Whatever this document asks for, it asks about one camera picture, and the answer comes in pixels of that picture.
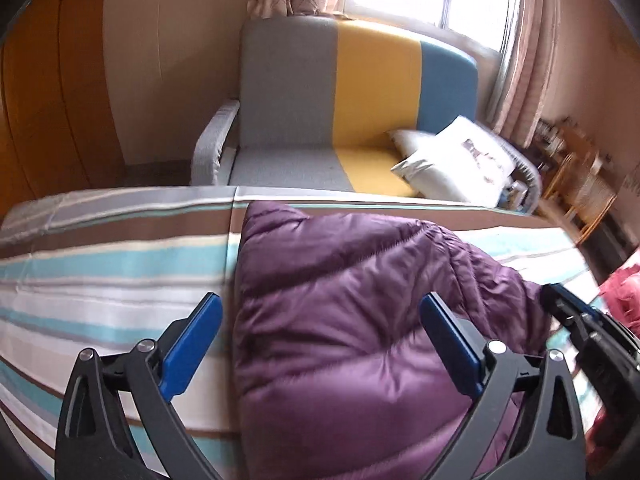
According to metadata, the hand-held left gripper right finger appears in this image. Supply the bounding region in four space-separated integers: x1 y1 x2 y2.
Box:
420 292 587 480

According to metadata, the grey yellow blue sofa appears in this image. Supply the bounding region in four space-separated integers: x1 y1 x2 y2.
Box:
190 15 544 212

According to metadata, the long beige patterned curtain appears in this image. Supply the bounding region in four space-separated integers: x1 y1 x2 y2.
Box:
492 0 562 149

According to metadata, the red cloth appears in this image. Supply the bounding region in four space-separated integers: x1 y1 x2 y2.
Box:
582 255 640 463

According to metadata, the purple quilted down jacket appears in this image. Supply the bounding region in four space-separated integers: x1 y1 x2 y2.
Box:
232 201 568 480

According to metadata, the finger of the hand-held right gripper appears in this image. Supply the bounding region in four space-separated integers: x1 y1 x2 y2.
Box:
541 283 609 357

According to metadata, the wooden wardrobe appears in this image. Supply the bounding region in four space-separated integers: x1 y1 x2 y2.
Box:
0 0 127 212

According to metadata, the rattan chair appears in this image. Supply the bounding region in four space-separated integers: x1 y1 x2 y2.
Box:
542 152 619 247

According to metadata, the white printed pillow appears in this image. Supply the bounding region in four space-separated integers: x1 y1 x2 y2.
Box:
390 116 519 209

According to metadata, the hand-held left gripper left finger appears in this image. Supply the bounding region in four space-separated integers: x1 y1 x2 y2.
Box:
54 292 224 480

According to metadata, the cluttered wooden desk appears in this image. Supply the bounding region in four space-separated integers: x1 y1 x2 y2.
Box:
534 117 617 162

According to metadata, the plain white pillow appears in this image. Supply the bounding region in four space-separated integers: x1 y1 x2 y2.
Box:
387 129 442 157

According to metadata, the striped bed sheet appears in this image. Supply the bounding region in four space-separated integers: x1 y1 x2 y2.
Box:
0 185 601 480

